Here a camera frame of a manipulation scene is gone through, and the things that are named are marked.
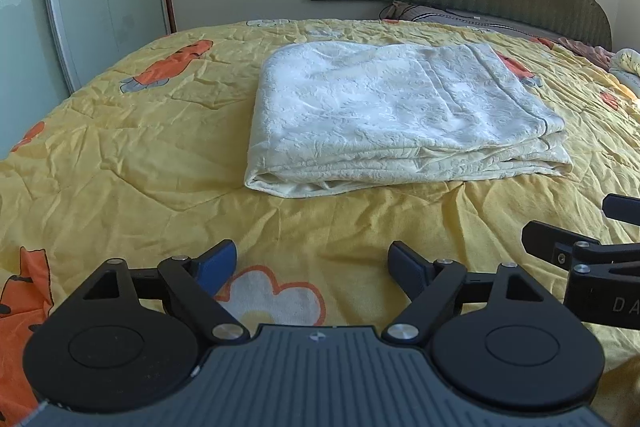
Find striped brown pillow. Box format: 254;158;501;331
380;1;560;41

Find pale stuffed fabric bundle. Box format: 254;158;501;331
608;49;640;98

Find white textured pants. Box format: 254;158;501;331
244;41;572;198

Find pink crumpled cloth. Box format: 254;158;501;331
558;37;614;70

